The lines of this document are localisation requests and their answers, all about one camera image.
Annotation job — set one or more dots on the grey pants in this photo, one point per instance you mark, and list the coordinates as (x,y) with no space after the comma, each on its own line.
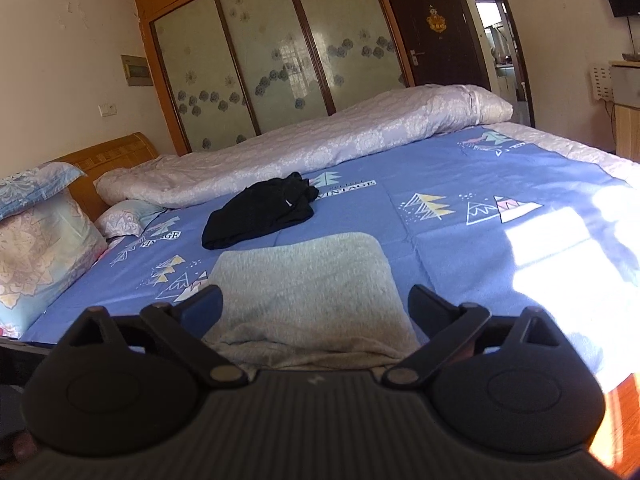
(310,295)

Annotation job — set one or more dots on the gold door ornament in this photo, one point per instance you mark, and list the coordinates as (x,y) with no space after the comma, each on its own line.
(436,21)

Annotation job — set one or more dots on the wooden wardrobe with floral doors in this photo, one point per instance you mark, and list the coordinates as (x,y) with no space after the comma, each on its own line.
(270,55)

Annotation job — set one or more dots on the light wooden cabinet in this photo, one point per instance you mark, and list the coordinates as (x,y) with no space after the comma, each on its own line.
(627,130)

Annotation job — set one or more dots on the dark brown door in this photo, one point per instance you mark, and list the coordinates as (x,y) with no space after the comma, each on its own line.
(430,55)

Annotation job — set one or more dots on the small white floral pillow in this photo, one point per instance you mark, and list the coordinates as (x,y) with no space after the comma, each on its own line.
(127,217)

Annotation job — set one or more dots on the blue printed bedsheet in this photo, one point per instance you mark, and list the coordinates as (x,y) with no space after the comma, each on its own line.
(440,240)

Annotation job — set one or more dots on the wooden headboard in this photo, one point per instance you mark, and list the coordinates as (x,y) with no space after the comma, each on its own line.
(107,160)

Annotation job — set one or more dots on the white perforated box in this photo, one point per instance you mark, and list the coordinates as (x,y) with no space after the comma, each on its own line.
(601,82)

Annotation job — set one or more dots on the large floral pillow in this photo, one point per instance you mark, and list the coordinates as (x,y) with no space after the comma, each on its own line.
(45,260)

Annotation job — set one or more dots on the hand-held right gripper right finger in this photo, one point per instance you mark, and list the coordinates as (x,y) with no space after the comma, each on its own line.
(425,305)

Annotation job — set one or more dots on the black garment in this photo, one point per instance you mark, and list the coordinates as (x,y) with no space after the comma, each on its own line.
(260,210)

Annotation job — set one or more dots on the wall electrical panel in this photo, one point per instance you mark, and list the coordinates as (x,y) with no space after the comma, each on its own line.
(136,70)

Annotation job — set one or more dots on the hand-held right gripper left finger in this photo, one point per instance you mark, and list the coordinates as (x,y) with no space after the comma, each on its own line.
(200,307)

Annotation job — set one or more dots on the white wall switch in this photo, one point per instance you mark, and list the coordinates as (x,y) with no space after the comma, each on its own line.
(108,109)

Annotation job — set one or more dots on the blue floral pillow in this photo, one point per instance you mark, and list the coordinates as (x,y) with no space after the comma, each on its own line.
(35,185)

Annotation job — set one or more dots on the grey box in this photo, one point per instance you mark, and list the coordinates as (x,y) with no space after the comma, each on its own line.
(626,85)

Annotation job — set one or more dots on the white patterned quilt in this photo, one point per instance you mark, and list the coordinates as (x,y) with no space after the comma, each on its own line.
(310,145)

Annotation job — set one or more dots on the white mattress cover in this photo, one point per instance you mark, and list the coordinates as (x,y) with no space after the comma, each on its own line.
(575,147)

